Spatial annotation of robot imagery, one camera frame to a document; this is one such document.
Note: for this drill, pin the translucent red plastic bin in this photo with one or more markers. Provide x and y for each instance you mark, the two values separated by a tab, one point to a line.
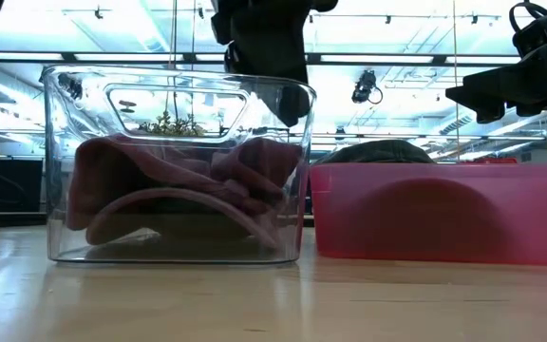
539	214

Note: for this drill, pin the black overhead camera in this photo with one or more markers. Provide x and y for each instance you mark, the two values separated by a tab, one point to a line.
364	85

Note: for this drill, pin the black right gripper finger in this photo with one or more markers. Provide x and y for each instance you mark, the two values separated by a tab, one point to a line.
492	114
496	85

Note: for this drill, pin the green potted plant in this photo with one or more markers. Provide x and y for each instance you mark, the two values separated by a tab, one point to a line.
174	127

